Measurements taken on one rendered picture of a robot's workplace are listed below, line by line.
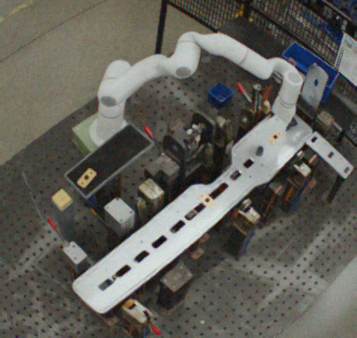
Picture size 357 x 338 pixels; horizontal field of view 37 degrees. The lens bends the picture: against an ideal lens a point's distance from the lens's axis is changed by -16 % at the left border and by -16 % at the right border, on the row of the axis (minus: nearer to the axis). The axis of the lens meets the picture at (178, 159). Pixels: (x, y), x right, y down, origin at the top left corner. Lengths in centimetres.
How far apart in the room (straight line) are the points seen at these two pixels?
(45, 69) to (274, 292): 250
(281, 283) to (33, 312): 121
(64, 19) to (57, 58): 48
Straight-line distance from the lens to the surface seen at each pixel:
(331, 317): 351
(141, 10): 473
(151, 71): 243
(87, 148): 284
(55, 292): 260
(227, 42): 227
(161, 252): 236
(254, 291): 266
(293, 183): 269
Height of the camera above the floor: 313
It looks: 56 degrees down
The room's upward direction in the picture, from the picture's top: 10 degrees clockwise
